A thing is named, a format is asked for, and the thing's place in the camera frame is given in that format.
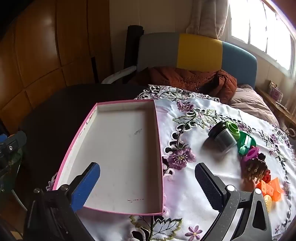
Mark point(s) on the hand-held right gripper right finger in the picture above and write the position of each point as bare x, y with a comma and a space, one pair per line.
205, 183

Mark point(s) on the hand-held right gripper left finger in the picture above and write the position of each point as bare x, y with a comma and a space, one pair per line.
85, 185

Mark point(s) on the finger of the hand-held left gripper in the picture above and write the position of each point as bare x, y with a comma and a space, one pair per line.
16, 139

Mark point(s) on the black mesh strainer cup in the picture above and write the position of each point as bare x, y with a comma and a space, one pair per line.
219, 136

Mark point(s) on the pink cardboard box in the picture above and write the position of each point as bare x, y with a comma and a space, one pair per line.
120, 150

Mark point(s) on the purple plastic toy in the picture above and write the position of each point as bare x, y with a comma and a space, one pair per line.
252, 153

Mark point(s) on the dark green plastic toy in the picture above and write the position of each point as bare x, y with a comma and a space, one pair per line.
246, 143

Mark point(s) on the red puzzle block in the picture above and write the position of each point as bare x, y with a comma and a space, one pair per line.
266, 177

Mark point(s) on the light green plastic toy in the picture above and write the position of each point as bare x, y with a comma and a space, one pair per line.
232, 127

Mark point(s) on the orange plastic block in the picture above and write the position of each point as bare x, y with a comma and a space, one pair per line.
272, 190

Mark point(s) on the white embroidered floral tablecloth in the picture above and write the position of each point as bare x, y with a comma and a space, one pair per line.
185, 201

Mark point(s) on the brown pine cone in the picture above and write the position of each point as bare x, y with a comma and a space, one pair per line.
253, 169

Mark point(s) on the black padded massage table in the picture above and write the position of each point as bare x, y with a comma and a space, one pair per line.
57, 111

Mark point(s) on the yellow toy piece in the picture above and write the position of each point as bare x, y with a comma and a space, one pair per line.
268, 201

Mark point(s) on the beige pillow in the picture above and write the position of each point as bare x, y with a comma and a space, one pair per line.
252, 102

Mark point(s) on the wooden desk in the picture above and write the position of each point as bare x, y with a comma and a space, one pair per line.
277, 109

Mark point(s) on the rust orange blanket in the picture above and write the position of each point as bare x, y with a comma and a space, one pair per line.
185, 80

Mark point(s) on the pink printed box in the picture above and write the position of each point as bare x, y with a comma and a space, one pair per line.
276, 92

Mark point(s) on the grey yellow blue headboard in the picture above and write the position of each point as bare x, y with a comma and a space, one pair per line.
196, 51

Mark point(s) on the beige patterned curtain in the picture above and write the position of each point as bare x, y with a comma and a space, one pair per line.
208, 18

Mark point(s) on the large bright window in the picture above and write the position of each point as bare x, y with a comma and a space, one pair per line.
254, 23

